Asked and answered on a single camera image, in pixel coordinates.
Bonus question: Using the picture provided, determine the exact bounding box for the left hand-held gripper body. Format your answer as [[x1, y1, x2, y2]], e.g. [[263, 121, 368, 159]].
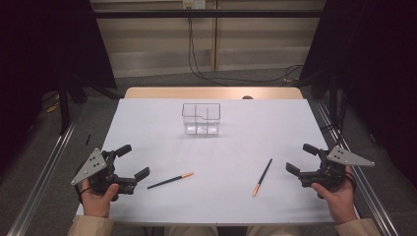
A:
[[70, 147, 138, 202]]

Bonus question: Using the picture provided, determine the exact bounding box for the person's left leg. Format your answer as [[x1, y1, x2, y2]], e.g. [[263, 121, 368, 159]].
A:
[[163, 225, 219, 236]]

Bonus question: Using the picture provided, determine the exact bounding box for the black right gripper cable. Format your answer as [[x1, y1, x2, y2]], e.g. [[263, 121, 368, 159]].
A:
[[343, 170, 358, 193]]

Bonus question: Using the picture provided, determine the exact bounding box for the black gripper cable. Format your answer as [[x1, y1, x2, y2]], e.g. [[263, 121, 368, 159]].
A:
[[343, 170, 358, 193], [76, 186, 92, 203]]

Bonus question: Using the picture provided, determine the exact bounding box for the clear plastic organizer box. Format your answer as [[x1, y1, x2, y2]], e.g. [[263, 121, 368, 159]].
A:
[[181, 102, 221, 137]]

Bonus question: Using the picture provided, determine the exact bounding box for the black floor cable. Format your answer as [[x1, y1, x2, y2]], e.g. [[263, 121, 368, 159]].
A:
[[189, 17, 305, 85], [187, 17, 230, 87]]

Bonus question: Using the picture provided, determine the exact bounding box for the black metal stand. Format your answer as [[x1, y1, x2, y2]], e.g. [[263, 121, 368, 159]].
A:
[[57, 78, 72, 136]]

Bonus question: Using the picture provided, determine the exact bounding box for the person's right hand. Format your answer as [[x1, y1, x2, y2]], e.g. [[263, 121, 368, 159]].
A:
[[310, 165, 358, 225]]

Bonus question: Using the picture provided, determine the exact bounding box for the light wooden table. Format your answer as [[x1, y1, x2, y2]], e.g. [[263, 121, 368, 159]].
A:
[[123, 86, 304, 100]]

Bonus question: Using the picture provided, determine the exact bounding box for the person's left hand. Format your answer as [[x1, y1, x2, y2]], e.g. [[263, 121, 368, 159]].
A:
[[80, 183, 121, 219]]

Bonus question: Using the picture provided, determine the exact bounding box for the black curtain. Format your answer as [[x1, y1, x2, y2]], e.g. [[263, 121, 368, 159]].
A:
[[299, 0, 417, 188], [0, 0, 117, 178]]

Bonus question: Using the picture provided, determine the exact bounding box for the person's leg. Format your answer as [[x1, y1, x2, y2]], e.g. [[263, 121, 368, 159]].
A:
[[247, 225, 303, 236], [163, 225, 219, 236]]

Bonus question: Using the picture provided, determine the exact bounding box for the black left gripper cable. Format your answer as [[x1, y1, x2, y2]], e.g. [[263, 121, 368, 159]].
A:
[[76, 186, 92, 203]]

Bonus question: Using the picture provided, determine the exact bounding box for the person's right leg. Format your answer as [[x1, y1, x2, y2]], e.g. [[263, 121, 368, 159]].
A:
[[247, 225, 303, 236]]

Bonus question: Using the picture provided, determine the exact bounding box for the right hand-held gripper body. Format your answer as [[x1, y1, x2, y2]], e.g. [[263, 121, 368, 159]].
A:
[[298, 145, 376, 200]]

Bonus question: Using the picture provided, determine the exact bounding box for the white table board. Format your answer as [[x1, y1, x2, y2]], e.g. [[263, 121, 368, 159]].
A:
[[74, 97, 361, 226]]

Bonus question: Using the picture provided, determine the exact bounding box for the white wall socket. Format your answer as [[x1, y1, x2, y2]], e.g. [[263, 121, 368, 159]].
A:
[[182, 0, 207, 10]]

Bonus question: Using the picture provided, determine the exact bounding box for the black horizontal frame bar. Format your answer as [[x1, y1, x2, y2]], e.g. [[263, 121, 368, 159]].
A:
[[92, 9, 326, 19]]

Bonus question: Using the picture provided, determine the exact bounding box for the aluminium floor rail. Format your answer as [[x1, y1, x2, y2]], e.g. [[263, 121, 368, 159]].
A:
[[314, 99, 399, 236], [6, 104, 85, 236]]

